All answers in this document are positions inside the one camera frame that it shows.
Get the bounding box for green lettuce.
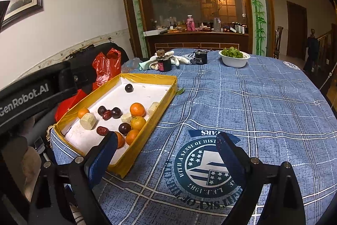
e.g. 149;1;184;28
221;47;244;59

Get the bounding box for white bowl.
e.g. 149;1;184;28
218;51;250;67

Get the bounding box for wooden counter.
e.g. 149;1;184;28
143;28;249;57

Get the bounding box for pale green cloth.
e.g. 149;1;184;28
138;60;156;71

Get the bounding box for wooden chair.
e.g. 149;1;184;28
273;26;284;59

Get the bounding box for yellow-rimmed white tray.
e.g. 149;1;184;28
54;73;178;178

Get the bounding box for white gloves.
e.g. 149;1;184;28
148;53;191;70

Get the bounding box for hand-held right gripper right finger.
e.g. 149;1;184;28
215;132;306;225

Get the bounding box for clear plastic bag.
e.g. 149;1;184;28
122;57;143;74

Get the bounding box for large cream sugarcane block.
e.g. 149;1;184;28
80;113;97;131

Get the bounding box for pink bottle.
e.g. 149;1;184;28
186;15;196;31

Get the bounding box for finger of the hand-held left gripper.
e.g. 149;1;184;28
72;63;96;90

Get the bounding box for dark statue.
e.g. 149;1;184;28
303;28;320;72

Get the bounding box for white foam tray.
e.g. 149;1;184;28
143;30;169;37

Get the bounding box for brown wooden door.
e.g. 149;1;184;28
286;1;308;60

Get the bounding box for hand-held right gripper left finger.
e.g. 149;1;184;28
28;131;118;225

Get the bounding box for black canister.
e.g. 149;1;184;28
194;50;208;65

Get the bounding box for black jar pink label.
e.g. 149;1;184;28
157;56;172;73

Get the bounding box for red plastic bag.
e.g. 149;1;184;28
92;48;122;91

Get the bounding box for blue plaid tablecloth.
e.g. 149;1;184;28
50;48;337;225

